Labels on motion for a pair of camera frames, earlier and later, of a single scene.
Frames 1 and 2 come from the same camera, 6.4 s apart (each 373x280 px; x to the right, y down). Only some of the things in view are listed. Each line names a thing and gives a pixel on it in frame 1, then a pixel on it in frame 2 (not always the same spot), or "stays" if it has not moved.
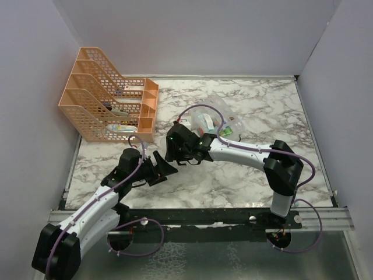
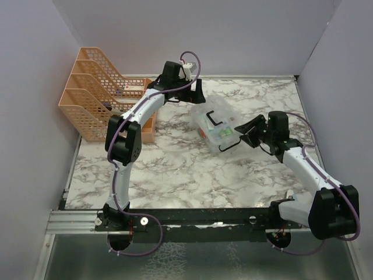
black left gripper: [159, 171] to [193, 97]
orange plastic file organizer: [104, 105] stays
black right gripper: [171, 155] to [250, 128]
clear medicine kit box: [215, 116] stays
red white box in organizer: [132, 87] stays
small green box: [225, 132] stays
